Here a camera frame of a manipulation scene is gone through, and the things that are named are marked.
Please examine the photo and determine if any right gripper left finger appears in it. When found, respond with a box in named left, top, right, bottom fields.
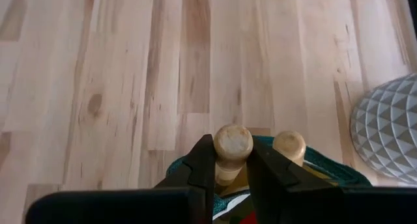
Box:
left=25, top=134, right=218, bottom=224

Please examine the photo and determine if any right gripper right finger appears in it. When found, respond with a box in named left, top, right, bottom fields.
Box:
left=246, top=135, right=417, bottom=224

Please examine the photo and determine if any beige green canvas gardening bag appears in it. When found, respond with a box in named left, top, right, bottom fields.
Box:
left=165, top=135, right=372, bottom=224

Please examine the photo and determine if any wooden-handled hand rake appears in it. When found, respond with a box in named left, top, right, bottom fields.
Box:
left=272, top=130, right=307, bottom=168

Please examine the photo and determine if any wooden-handled silver trowel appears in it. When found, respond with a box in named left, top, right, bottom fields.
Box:
left=213, top=124, right=254, bottom=188

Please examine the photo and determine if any succulent in geometric white pot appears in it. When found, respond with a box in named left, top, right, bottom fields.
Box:
left=349, top=73, right=417, bottom=186

